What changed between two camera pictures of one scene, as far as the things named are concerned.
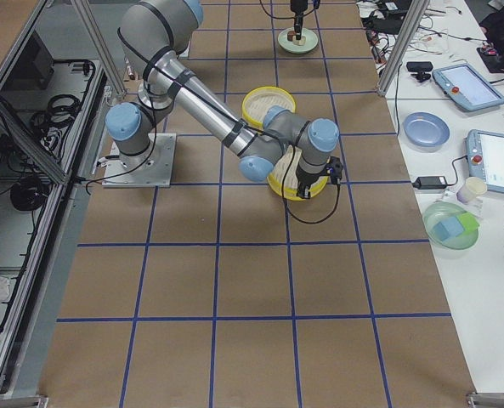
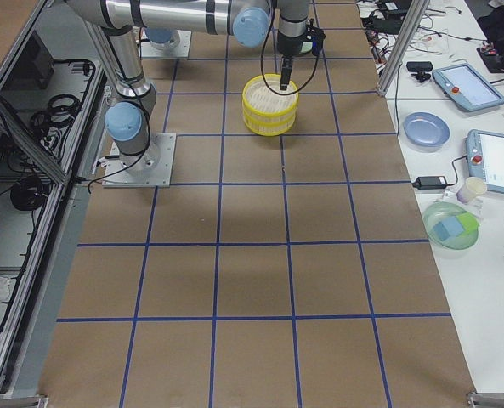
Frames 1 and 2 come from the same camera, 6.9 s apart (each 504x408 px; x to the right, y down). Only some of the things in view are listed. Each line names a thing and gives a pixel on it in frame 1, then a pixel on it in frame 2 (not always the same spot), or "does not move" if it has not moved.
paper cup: x=473 y=187 does not move
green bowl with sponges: x=449 y=226 does not move
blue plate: x=426 y=129 does not move
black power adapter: x=430 y=182 does not move
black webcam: x=420 y=67 does not move
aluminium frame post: x=412 y=23 does not move
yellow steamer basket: x=282 y=167 → x=262 y=95
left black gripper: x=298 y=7 → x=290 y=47
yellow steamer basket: x=259 y=100 → x=269 y=126
